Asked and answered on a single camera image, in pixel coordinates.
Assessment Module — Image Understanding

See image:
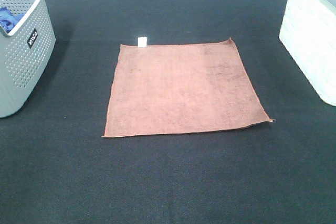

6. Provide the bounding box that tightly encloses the brown square towel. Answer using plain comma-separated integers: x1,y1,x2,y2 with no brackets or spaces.
103,39,271,137

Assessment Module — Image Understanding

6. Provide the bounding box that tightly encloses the grey perforated laundry basket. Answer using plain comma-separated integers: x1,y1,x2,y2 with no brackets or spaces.
1,0,56,118

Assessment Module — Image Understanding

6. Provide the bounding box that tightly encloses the white plastic basket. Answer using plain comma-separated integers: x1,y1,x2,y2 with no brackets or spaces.
279,0,335,106

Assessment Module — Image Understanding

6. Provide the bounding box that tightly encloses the blue cloth in basket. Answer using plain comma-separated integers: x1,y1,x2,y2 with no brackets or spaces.
0,7,24,33

